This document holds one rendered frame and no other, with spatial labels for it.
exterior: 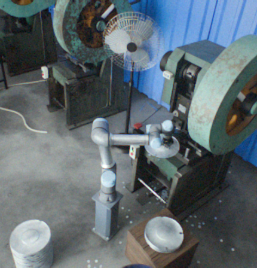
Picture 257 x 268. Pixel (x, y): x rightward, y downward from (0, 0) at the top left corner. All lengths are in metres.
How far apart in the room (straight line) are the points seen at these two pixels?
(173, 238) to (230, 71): 1.28
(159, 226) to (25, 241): 1.00
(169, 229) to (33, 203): 1.35
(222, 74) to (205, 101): 0.18
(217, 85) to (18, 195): 2.17
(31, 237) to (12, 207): 0.69
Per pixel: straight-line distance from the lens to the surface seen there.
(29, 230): 2.50
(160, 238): 2.37
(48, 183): 3.22
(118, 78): 3.98
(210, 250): 2.90
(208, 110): 1.86
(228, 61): 1.89
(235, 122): 2.37
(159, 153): 2.41
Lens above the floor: 2.34
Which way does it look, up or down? 38 degrees down
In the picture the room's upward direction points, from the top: 6 degrees clockwise
